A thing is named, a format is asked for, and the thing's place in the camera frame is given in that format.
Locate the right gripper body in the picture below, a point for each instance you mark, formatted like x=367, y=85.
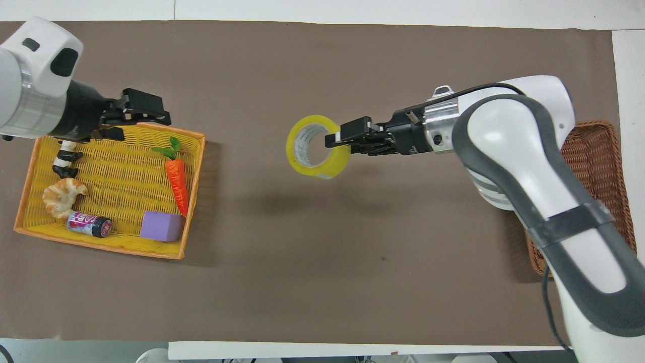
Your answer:
x=410, y=132

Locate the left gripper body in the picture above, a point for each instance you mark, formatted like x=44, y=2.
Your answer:
x=83, y=113

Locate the yellow tape roll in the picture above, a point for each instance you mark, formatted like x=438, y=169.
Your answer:
x=298, y=162

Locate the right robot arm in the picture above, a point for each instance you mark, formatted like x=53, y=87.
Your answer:
x=519, y=146

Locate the yellow woven basket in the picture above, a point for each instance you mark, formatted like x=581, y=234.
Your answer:
x=116, y=171

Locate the brown wicker basket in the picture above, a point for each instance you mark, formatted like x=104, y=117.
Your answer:
x=599, y=151

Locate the black and white striped toy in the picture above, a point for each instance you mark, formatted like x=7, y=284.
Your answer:
x=64, y=160

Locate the orange toy carrot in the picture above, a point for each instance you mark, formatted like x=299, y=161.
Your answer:
x=176, y=179

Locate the toy croissant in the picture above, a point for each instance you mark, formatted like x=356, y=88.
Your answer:
x=60, y=196

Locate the small drink can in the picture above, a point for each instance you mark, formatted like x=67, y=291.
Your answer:
x=88, y=224

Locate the purple foam block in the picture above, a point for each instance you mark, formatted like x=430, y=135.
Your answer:
x=160, y=226

